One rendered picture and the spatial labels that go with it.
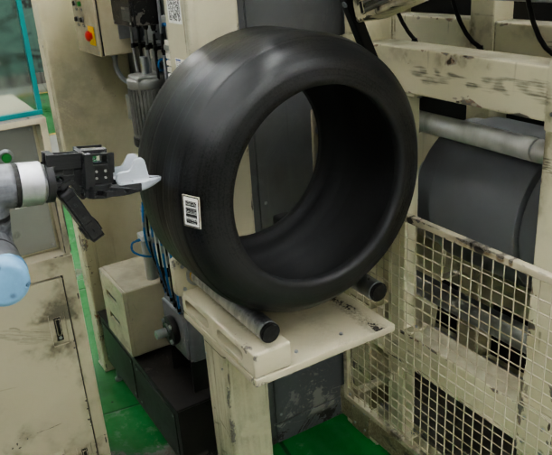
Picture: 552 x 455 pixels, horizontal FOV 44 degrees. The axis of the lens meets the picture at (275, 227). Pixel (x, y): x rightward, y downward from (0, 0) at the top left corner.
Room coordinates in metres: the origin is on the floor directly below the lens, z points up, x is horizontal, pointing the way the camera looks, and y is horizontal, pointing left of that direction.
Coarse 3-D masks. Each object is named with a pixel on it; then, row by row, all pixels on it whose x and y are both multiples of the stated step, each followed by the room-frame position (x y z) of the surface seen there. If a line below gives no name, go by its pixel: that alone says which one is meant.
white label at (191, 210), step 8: (184, 200) 1.16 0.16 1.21; (192, 200) 1.15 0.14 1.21; (184, 208) 1.16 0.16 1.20; (192, 208) 1.15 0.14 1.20; (200, 208) 1.14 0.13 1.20; (184, 216) 1.16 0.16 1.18; (192, 216) 1.15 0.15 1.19; (200, 216) 1.14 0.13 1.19; (184, 224) 1.16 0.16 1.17; (192, 224) 1.15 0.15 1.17; (200, 224) 1.14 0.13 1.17
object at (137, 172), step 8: (136, 160) 1.19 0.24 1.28; (144, 160) 1.20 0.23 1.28; (136, 168) 1.19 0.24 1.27; (144, 168) 1.20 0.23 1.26; (120, 176) 1.17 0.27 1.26; (128, 176) 1.18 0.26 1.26; (136, 176) 1.19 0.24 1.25; (144, 176) 1.20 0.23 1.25; (160, 176) 1.23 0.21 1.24; (120, 184) 1.17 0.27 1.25; (144, 184) 1.19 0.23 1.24; (152, 184) 1.20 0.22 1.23
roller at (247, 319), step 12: (192, 276) 1.47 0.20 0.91; (204, 288) 1.41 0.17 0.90; (216, 300) 1.36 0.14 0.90; (240, 312) 1.27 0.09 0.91; (252, 312) 1.25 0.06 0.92; (252, 324) 1.22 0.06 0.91; (264, 324) 1.20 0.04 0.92; (276, 324) 1.21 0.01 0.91; (264, 336) 1.19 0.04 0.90; (276, 336) 1.20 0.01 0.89
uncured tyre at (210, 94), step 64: (192, 64) 1.35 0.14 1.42; (256, 64) 1.24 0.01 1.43; (320, 64) 1.27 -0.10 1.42; (384, 64) 1.39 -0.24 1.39; (192, 128) 1.19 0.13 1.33; (256, 128) 1.20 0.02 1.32; (320, 128) 1.62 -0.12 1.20; (384, 128) 1.52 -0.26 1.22; (192, 192) 1.16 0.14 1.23; (320, 192) 1.60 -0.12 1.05; (384, 192) 1.49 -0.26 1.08; (192, 256) 1.17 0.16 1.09; (256, 256) 1.50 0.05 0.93; (320, 256) 1.48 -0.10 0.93
